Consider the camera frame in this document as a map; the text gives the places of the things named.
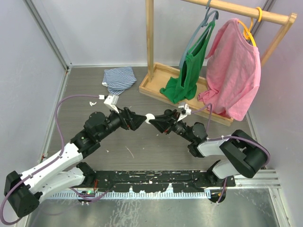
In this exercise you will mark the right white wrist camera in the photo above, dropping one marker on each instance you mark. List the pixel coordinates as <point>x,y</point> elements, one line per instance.
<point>184,110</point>

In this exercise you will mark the aluminium rail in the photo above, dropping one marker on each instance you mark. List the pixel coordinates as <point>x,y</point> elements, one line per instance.
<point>262,179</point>

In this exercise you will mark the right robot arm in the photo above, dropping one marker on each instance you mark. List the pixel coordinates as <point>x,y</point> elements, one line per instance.
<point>244,156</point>

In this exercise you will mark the white earbud case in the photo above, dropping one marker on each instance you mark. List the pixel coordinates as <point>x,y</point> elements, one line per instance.
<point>149,117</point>

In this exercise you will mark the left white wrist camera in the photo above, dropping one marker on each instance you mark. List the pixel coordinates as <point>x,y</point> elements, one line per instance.
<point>111,101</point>

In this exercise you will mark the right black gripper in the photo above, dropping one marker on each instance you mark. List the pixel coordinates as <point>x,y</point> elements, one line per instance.
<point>162,124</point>

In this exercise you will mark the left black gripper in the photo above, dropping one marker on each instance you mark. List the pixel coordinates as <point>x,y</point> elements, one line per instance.
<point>125,116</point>

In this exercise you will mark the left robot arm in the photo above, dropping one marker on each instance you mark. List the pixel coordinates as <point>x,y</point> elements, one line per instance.
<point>22,191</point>

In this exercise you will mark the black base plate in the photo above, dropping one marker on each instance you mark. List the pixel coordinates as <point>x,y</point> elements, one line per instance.
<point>152,181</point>

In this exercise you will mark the green tank top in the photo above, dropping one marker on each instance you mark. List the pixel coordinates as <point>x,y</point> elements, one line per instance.
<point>184,86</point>

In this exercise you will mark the black earbud charging case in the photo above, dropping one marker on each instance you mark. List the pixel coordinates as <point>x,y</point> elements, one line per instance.
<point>167,112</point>

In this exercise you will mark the pink t-shirt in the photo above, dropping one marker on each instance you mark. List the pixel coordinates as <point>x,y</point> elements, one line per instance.
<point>233,72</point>

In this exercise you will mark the yellow clothes hanger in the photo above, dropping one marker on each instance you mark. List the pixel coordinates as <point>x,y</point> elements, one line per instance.
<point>247,30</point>

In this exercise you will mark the blue striped folded cloth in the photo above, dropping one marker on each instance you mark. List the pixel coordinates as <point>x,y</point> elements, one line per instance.
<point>117,80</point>

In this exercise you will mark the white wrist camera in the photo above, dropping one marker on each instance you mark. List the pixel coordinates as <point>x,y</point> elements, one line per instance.
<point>111,101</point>
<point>184,110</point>

